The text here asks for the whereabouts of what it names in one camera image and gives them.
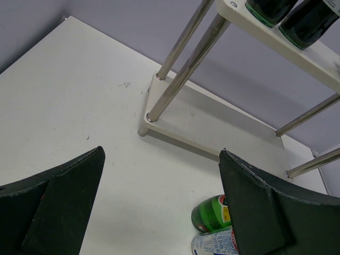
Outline left Coca-Cola glass bottle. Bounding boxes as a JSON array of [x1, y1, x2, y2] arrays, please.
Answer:
[[245, 0, 298, 28]]

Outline right Coca-Cola glass bottle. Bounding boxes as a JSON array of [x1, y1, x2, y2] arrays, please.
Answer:
[[279, 0, 339, 50]]

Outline white two-tier shelf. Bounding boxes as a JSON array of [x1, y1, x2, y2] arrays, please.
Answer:
[[138, 1, 339, 179]]

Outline left Red Bull can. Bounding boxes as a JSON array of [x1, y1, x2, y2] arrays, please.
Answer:
[[191, 226, 239, 255]]

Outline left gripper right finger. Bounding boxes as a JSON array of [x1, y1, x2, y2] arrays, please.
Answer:
[[219, 150, 339, 254]]

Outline rear green glass bottle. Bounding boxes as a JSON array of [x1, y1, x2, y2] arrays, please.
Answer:
[[191, 194, 232, 233]]

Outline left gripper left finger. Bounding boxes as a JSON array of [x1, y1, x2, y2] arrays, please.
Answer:
[[1, 146, 105, 254]]

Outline coca-cola glass bottle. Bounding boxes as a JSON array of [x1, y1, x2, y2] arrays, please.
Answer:
[[279, 0, 339, 50], [245, 0, 298, 28]]

